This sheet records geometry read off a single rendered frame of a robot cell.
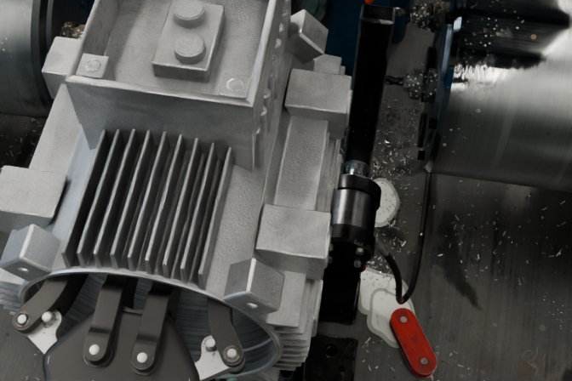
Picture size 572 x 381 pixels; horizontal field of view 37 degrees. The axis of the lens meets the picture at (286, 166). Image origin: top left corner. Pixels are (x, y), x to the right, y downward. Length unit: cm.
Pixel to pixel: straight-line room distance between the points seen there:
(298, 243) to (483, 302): 66
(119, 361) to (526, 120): 54
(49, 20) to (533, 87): 50
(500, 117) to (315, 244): 44
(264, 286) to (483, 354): 66
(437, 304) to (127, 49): 68
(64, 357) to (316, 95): 21
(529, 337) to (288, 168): 65
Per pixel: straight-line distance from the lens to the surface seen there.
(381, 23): 74
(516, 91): 87
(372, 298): 109
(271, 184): 50
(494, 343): 109
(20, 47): 94
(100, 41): 50
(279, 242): 48
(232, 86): 45
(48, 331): 49
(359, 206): 87
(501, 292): 112
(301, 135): 53
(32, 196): 51
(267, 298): 45
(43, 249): 48
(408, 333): 106
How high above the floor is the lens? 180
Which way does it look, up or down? 58 degrees down
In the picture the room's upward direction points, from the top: straight up
